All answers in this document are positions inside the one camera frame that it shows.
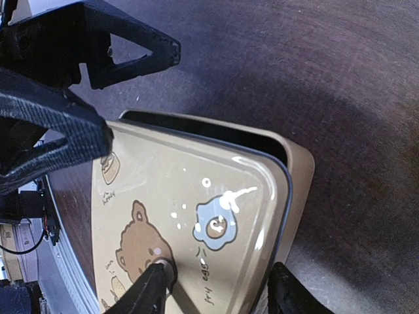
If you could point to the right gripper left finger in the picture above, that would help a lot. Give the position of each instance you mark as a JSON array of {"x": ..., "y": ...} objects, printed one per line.
[{"x": 147, "y": 294}]

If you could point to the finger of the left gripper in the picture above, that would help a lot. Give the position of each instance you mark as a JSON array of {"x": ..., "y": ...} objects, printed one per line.
[{"x": 156, "y": 50}]

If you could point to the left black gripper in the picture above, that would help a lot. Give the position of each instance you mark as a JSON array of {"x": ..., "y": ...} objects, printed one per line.
[{"x": 44, "y": 129}]

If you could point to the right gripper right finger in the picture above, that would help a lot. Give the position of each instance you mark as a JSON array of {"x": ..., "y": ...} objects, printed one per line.
[{"x": 287, "y": 295}]

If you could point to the bear print tin lid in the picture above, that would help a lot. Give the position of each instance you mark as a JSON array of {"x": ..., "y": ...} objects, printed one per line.
[{"x": 211, "y": 209}]

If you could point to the beige rectangular tin box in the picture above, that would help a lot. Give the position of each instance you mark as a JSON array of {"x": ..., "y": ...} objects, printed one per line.
[{"x": 296, "y": 162}]

